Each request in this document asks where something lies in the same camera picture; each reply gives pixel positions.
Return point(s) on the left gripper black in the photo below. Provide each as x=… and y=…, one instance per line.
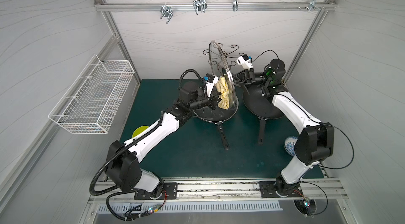
x=213, y=100

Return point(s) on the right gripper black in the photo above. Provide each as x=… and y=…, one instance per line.
x=248, y=75

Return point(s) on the yellow fluffy cloth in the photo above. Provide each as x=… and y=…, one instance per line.
x=223, y=88

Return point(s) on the glass pot lid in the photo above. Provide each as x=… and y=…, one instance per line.
x=222, y=73
x=216, y=116

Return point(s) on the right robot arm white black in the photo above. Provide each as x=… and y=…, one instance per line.
x=266, y=97

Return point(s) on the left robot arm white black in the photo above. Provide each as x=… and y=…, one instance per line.
x=124, y=166

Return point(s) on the copper scroll mug tree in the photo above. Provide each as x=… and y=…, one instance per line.
x=235, y=49

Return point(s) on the right frying pan black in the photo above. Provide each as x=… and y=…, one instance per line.
x=261, y=107

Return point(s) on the frying pan black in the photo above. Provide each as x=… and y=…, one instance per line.
x=261, y=107
x=220, y=129

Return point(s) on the left frying pan black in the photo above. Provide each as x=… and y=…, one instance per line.
x=220, y=129

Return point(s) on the green table mat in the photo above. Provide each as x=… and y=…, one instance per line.
x=196, y=149

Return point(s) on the green plastic bowl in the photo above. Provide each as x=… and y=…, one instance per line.
x=139, y=130

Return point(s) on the metal hook clamp small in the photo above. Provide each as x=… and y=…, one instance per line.
x=235, y=5

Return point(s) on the metal hook clamp middle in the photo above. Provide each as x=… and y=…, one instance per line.
x=199, y=6

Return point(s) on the blue white patterned bowl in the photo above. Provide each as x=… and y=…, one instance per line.
x=289, y=145

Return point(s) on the metal hook clamp left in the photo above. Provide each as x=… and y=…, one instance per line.
x=166, y=12

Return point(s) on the metal hook clamp right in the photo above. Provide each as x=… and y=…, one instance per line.
x=312, y=6

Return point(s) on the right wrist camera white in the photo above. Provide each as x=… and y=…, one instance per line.
x=245, y=61

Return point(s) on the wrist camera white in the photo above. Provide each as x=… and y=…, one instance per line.
x=245, y=61
x=210, y=81

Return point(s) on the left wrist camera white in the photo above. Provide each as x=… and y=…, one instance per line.
x=210, y=81

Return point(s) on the aluminium crossbar rail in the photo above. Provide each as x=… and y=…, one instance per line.
x=211, y=6

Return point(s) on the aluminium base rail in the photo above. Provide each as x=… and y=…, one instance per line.
x=240, y=189

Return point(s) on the white wire basket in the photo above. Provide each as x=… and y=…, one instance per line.
x=91, y=103

